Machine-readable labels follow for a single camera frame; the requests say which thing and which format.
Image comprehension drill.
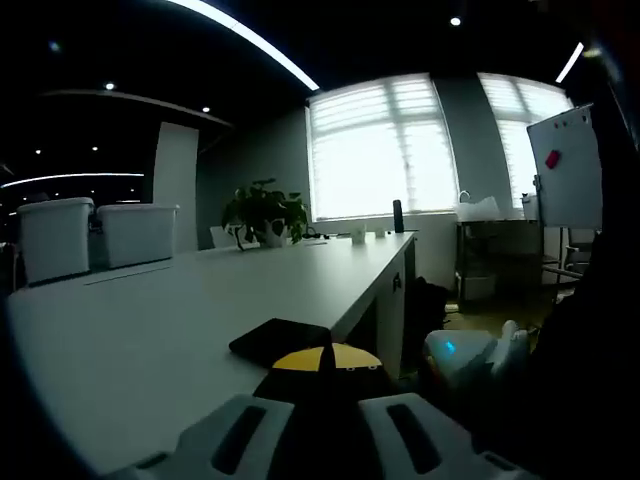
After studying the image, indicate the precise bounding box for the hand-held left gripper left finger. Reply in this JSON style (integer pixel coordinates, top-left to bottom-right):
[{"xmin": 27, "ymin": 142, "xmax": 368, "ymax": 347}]
[{"xmin": 130, "ymin": 345, "xmax": 335, "ymax": 480}]

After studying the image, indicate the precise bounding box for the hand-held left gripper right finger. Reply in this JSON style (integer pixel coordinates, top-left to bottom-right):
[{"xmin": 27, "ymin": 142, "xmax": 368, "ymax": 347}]
[{"xmin": 324, "ymin": 342, "xmax": 534, "ymax": 480}]

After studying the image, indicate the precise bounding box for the black pad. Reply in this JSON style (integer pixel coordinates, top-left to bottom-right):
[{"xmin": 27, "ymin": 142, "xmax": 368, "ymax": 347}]
[{"xmin": 228, "ymin": 317, "xmax": 334, "ymax": 371}]

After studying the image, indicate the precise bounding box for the white desk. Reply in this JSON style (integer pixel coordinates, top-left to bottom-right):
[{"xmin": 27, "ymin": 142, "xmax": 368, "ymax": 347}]
[{"xmin": 5, "ymin": 230, "xmax": 419, "ymax": 476}]

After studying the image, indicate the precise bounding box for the black backpack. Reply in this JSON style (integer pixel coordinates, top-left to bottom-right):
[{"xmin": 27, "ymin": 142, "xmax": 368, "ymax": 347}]
[{"xmin": 409, "ymin": 275, "xmax": 454, "ymax": 331}]

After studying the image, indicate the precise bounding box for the metal shelf cart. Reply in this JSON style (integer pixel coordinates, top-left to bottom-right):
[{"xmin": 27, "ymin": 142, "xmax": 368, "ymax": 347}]
[{"xmin": 455, "ymin": 219, "xmax": 544, "ymax": 304}]

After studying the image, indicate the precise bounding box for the white plastic bag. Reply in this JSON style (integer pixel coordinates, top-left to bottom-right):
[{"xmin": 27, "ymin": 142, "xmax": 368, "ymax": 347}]
[{"xmin": 453, "ymin": 189, "xmax": 501, "ymax": 221}]

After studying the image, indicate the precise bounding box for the person's black clothing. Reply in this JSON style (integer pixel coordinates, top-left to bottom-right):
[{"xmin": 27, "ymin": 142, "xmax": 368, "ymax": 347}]
[{"xmin": 499, "ymin": 234, "xmax": 640, "ymax": 480}]

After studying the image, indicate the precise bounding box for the office chair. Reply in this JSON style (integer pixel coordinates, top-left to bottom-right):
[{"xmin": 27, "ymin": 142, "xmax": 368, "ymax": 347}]
[{"xmin": 542, "ymin": 229, "xmax": 599, "ymax": 291}]

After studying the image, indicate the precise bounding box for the white standing card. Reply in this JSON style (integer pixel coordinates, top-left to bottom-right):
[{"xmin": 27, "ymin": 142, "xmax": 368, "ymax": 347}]
[{"xmin": 209, "ymin": 224, "xmax": 240, "ymax": 250}]

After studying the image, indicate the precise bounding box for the whiteboard on stand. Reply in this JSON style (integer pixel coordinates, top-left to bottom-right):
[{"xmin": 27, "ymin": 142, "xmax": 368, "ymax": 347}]
[{"xmin": 525, "ymin": 103, "xmax": 604, "ymax": 281}]

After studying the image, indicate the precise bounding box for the window with white blinds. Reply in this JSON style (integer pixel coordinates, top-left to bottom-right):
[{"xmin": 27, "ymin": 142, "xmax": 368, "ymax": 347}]
[
  {"xmin": 477, "ymin": 71, "xmax": 576, "ymax": 209},
  {"xmin": 305, "ymin": 72, "xmax": 460, "ymax": 221}
]

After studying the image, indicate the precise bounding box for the white plastic storage box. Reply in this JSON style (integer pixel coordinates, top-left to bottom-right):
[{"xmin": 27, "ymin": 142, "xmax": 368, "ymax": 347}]
[
  {"xmin": 96, "ymin": 202, "xmax": 180, "ymax": 270},
  {"xmin": 16, "ymin": 196, "xmax": 96, "ymax": 285}
]

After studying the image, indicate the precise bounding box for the green potted plant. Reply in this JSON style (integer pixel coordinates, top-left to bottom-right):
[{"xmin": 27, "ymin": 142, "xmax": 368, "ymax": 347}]
[{"xmin": 221, "ymin": 177, "xmax": 311, "ymax": 251}]

